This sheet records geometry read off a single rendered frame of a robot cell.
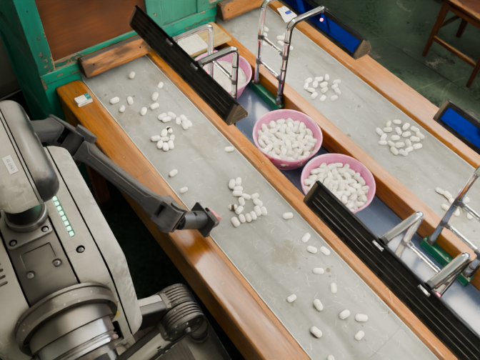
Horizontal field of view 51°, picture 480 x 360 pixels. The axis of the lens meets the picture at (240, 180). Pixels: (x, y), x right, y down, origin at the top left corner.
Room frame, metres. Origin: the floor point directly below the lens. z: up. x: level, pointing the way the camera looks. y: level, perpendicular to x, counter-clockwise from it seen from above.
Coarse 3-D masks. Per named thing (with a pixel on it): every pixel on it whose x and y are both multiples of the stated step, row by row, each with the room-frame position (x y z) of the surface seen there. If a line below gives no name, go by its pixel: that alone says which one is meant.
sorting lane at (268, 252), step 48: (96, 96) 1.49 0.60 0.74; (144, 96) 1.51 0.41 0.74; (144, 144) 1.25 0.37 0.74; (192, 144) 1.27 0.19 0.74; (192, 192) 1.04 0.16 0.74; (240, 240) 0.86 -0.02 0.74; (288, 240) 0.88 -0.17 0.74; (288, 288) 0.70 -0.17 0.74; (336, 336) 0.56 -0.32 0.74; (384, 336) 0.57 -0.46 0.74
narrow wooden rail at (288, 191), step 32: (160, 64) 1.68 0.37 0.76; (192, 96) 1.50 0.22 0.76; (224, 128) 1.34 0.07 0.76; (256, 160) 1.19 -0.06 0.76; (288, 192) 1.06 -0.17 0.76; (320, 224) 0.93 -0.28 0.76; (352, 256) 0.82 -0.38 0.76; (384, 288) 0.71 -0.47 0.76; (416, 320) 0.62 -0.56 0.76; (448, 352) 0.53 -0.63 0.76
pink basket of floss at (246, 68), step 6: (204, 54) 1.77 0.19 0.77; (228, 54) 1.79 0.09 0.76; (216, 60) 1.78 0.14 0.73; (222, 60) 1.78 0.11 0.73; (228, 60) 1.78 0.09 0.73; (240, 60) 1.76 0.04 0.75; (240, 66) 1.75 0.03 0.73; (246, 66) 1.72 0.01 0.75; (246, 72) 1.70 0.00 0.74; (246, 78) 1.68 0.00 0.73; (240, 90) 1.58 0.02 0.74
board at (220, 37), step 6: (204, 30) 1.92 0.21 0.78; (216, 30) 1.93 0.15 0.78; (222, 30) 1.93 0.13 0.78; (204, 36) 1.88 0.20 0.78; (216, 36) 1.88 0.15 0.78; (222, 36) 1.88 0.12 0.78; (228, 36) 1.89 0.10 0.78; (216, 42) 1.84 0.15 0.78; (222, 42) 1.85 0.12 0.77; (156, 54) 1.74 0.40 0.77; (192, 54) 1.75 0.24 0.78; (198, 54) 1.76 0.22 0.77; (162, 60) 1.71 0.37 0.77
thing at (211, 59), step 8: (200, 24) 1.49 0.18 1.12; (208, 24) 1.50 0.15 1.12; (184, 32) 1.44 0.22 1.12; (192, 32) 1.45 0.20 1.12; (208, 32) 1.50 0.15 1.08; (168, 40) 1.41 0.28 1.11; (176, 40) 1.41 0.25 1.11; (208, 40) 1.50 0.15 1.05; (208, 48) 1.50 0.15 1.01; (224, 48) 1.37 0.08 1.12; (232, 48) 1.38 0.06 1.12; (208, 56) 1.32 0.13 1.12; (216, 56) 1.33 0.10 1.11; (232, 56) 1.39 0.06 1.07; (192, 64) 1.29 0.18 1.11; (200, 64) 1.29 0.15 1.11; (208, 64) 1.50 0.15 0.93; (216, 64) 1.47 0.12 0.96; (232, 64) 1.39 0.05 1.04; (224, 72) 1.43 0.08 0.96; (232, 72) 1.39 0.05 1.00; (232, 80) 1.39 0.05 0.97; (232, 88) 1.39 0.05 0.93
